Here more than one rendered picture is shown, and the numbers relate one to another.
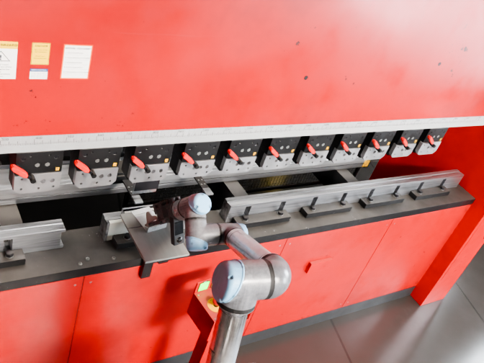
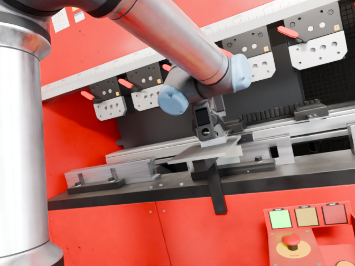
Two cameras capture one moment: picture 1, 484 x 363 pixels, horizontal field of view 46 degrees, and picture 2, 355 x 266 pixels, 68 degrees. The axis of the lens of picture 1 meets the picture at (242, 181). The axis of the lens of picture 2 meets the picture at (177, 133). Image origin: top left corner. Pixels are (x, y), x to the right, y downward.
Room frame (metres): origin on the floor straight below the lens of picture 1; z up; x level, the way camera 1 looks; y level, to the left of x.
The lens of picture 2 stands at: (1.19, -0.51, 1.14)
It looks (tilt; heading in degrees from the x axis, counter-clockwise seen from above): 5 degrees down; 66
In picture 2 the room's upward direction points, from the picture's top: 14 degrees counter-clockwise
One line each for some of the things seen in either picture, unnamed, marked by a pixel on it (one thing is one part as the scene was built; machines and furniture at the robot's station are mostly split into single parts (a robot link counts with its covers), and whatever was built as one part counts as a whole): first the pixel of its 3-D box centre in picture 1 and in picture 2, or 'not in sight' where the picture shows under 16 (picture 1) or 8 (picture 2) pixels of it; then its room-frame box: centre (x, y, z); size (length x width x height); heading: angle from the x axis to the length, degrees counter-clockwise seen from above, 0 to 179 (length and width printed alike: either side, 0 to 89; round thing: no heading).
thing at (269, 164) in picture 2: (149, 236); (231, 169); (1.72, 0.28, 0.89); 0.30 x 0.05 x 0.03; 132
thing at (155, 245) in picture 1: (154, 234); (207, 148); (1.62, 0.25, 1.00); 0.26 x 0.18 x 0.01; 42
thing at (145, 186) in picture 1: (146, 183); (210, 106); (1.73, 0.34, 1.13); 0.10 x 0.02 x 0.10; 132
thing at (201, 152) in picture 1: (194, 153); (249, 58); (1.85, 0.21, 1.26); 0.15 x 0.09 x 0.17; 132
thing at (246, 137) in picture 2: (146, 209); (226, 141); (1.75, 0.32, 0.98); 0.20 x 0.03 x 0.03; 132
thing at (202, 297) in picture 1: (222, 305); (317, 257); (1.64, -0.10, 0.75); 0.20 x 0.16 x 0.18; 137
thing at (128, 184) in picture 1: (128, 181); (227, 129); (1.86, 0.44, 1.01); 0.26 x 0.12 x 0.05; 42
